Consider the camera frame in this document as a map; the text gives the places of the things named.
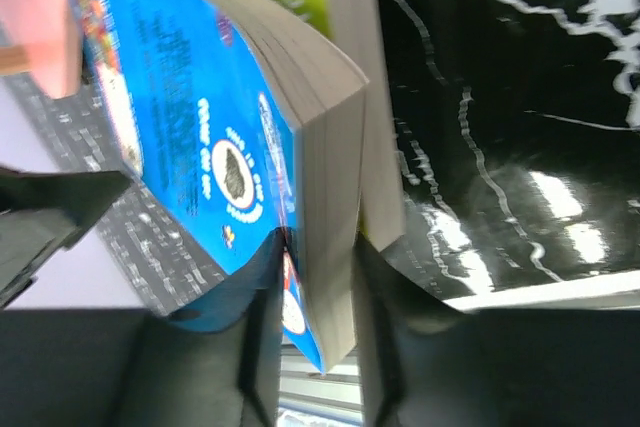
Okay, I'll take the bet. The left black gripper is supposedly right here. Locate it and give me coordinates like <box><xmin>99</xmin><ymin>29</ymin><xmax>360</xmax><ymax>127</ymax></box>
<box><xmin>1</xmin><ymin>166</ymin><xmax>131</xmax><ymax>307</ymax></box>

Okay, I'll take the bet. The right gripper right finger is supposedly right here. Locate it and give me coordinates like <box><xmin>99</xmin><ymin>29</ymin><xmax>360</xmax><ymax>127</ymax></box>
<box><xmin>353</xmin><ymin>237</ymin><xmax>480</xmax><ymax>426</ymax></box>

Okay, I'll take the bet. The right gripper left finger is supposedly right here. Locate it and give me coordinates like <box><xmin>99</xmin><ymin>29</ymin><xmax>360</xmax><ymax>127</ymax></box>
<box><xmin>107</xmin><ymin>229</ymin><xmax>284</xmax><ymax>426</ymax></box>

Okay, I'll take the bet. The blue back-cover treehouse book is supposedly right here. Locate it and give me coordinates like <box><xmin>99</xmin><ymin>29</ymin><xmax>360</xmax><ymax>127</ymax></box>
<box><xmin>70</xmin><ymin>0</ymin><xmax>368</xmax><ymax>372</ymax></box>

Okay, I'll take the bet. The yellow-green 65-storey treehouse book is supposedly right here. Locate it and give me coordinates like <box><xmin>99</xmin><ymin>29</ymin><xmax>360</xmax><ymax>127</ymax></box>
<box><xmin>167</xmin><ymin>0</ymin><xmax>406</xmax><ymax>254</ymax></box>

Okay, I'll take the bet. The pink three-tier shelf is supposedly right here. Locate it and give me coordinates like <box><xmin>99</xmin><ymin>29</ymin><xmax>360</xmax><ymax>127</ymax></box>
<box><xmin>1</xmin><ymin>0</ymin><xmax>82</xmax><ymax>99</ymax></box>

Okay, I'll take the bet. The black marble mat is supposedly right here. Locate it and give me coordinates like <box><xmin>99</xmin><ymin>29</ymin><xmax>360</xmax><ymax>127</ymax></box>
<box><xmin>0</xmin><ymin>0</ymin><xmax>640</xmax><ymax>316</ymax></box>

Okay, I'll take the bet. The aluminium mounting rail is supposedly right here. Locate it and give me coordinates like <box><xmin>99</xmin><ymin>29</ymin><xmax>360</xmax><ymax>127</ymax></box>
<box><xmin>276</xmin><ymin>340</ymin><xmax>363</xmax><ymax>427</ymax></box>

